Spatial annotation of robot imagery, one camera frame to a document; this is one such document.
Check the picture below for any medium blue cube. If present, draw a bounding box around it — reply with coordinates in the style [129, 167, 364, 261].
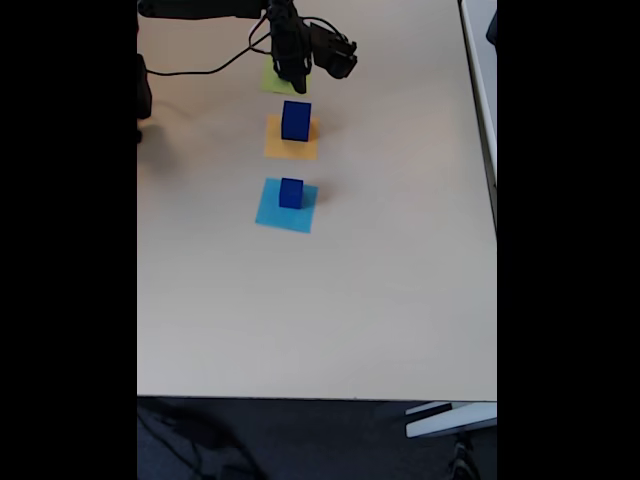
[278, 177, 305, 209]

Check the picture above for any green paper square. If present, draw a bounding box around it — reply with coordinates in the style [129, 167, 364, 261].
[259, 58, 311, 95]

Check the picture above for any orange paper square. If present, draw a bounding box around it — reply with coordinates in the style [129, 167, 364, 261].
[263, 113, 319, 161]

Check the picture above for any light blue paper square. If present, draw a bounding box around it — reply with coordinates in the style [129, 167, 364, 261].
[254, 177, 320, 235]

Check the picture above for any large blue cube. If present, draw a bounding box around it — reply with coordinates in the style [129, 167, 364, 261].
[280, 100, 312, 143]

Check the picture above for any white neighbouring table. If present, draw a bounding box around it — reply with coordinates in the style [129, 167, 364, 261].
[458, 0, 498, 234]

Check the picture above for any white table leg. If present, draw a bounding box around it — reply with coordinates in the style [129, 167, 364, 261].
[404, 401, 498, 439]

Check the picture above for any black camera box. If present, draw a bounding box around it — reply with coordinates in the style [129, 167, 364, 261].
[304, 18, 359, 80]

